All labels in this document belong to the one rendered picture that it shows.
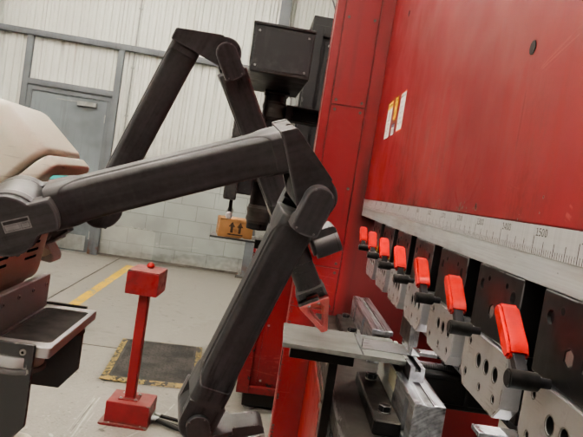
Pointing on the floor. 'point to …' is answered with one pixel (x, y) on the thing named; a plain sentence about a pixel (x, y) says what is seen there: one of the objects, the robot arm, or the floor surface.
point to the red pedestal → (142, 402)
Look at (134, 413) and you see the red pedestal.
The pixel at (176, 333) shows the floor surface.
